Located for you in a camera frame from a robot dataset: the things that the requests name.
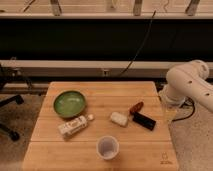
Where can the black eraser block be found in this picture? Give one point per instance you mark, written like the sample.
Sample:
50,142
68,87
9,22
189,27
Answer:
144,121

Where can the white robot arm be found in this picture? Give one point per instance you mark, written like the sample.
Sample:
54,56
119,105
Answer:
188,80

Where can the green ceramic bowl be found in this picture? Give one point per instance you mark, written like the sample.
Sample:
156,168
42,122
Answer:
69,104

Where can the brown oblong object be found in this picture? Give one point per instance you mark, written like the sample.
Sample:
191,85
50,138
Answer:
136,108

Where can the white plastic bottle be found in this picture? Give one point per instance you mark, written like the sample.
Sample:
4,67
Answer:
70,128

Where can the white wall outlet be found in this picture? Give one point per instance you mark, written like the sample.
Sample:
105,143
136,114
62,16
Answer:
105,72

